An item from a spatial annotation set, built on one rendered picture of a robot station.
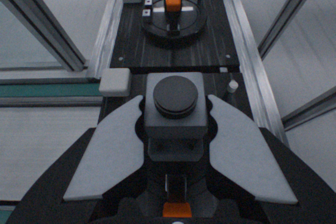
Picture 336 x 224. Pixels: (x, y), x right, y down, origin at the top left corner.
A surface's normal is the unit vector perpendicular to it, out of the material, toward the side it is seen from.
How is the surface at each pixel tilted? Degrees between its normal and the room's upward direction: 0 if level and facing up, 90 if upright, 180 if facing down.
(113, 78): 0
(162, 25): 0
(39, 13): 90
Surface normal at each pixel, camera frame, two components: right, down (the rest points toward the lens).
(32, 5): 1.00, -0.01
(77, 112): -0.04, -0.46
